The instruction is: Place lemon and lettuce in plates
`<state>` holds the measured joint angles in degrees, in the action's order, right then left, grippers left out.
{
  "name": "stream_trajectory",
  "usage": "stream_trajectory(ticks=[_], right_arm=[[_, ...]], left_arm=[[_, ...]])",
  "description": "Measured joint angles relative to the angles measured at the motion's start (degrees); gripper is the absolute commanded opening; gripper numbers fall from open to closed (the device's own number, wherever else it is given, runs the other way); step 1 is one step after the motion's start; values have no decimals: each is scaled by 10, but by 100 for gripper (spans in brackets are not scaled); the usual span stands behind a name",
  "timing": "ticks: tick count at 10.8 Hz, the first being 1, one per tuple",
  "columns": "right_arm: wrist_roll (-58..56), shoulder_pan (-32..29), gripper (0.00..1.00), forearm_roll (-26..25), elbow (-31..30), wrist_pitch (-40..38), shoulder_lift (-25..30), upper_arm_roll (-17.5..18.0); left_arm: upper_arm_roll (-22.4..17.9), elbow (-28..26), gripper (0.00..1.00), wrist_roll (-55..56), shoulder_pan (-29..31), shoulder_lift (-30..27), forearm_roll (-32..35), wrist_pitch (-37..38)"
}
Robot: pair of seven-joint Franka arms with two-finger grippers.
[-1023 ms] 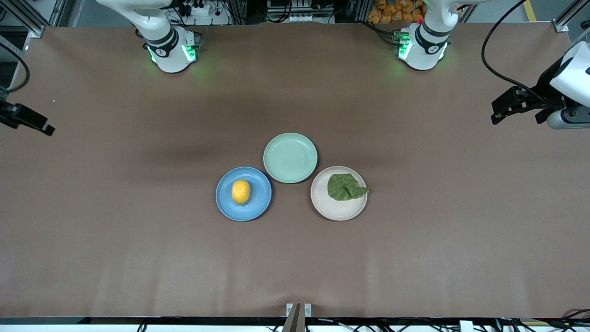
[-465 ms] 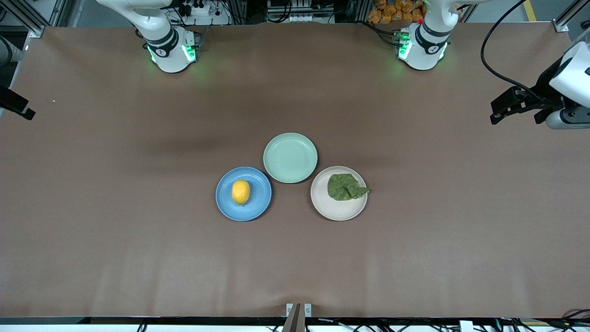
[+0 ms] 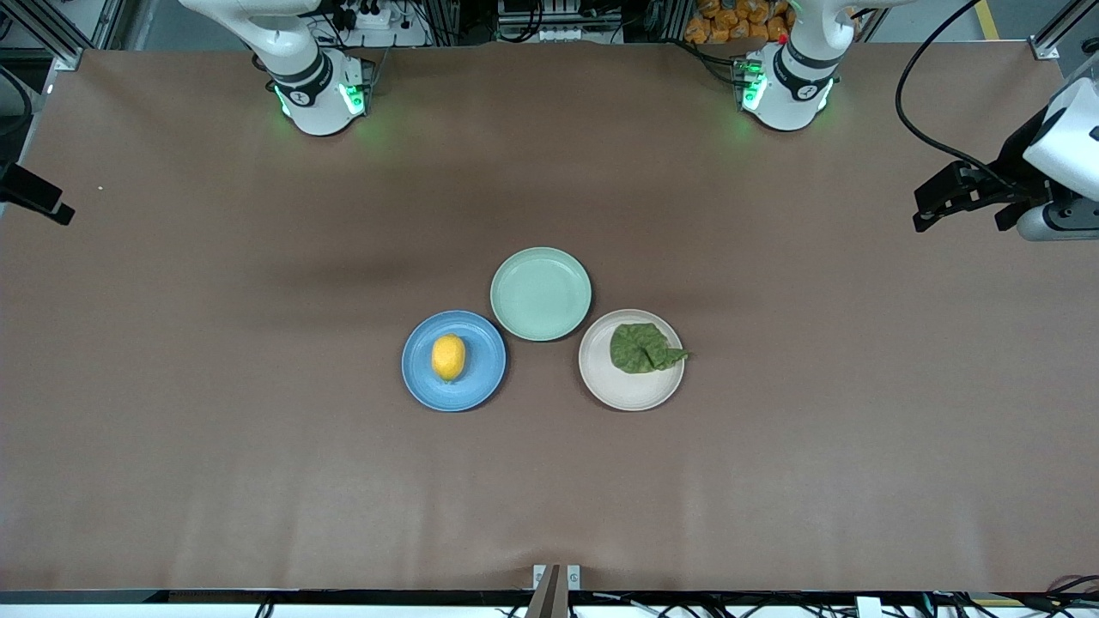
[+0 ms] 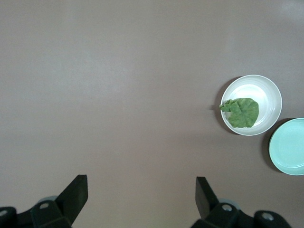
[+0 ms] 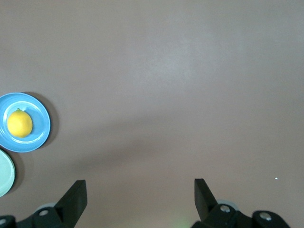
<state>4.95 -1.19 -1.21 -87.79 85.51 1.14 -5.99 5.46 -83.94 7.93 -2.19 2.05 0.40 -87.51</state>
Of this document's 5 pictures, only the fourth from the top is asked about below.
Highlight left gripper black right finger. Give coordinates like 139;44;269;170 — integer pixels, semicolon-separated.
190;176;293;228

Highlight beige plate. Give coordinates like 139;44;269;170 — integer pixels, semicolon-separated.
220;75;283;136

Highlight green lettuce leaf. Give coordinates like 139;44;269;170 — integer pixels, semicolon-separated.
218;97;260;128

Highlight green plate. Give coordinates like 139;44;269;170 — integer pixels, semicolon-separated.
268;117;304;176

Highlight brown table cover sheet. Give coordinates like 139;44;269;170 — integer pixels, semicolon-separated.
0;0;304;228

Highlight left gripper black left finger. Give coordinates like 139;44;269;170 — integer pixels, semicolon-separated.
0;175;88;228

